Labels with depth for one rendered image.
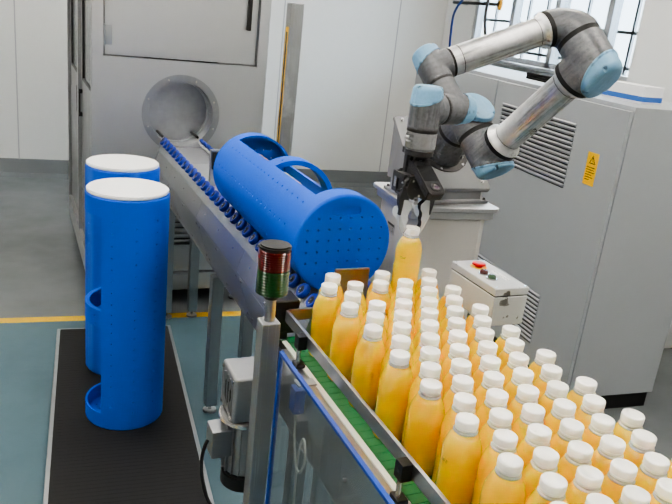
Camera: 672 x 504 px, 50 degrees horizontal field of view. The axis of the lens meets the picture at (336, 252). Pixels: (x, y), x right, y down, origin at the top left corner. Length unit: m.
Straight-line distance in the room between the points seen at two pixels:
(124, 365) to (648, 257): 2.31
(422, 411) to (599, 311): 2.26
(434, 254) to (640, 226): 1.36
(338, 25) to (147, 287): 4.98
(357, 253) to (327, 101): 5.33
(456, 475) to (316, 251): 0.88
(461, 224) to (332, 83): 5.02
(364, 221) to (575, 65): 0.67
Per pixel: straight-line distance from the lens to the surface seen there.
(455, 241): 2.34
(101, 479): 2.61
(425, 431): 1.33
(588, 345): 3.55
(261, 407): 1.51
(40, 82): 6.90
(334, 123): 7.31
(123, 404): 2.78
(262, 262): 1.37
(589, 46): 1.97
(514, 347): 1.54
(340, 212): 1.93
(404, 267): 1.81
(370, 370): 1.51
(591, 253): 3.40
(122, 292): 2.58
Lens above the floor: 1.69
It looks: 18 degrees down
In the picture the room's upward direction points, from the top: 6 degrees clockwise
